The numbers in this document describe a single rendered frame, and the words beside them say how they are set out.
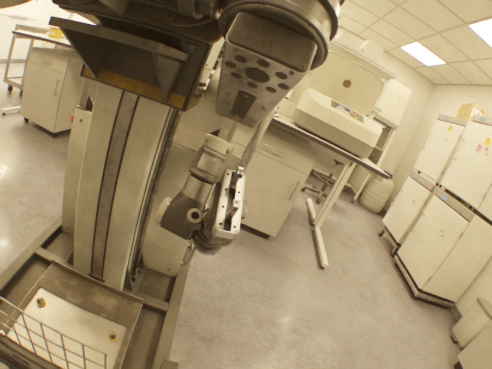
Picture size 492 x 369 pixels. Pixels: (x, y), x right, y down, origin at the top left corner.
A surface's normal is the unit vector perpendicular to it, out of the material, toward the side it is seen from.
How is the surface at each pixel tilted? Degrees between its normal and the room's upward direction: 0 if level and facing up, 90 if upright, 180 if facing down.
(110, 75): 90
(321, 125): 93
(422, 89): 90
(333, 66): 105
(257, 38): 67
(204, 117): 90
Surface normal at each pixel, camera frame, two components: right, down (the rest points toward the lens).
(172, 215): 0.07, 0.00
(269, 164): -0.12, 0.33
